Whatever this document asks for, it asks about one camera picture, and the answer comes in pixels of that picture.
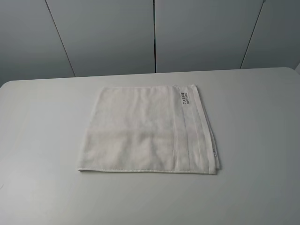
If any white towel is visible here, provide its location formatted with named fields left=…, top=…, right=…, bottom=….
left=78, top=84, right=220, bottom=175

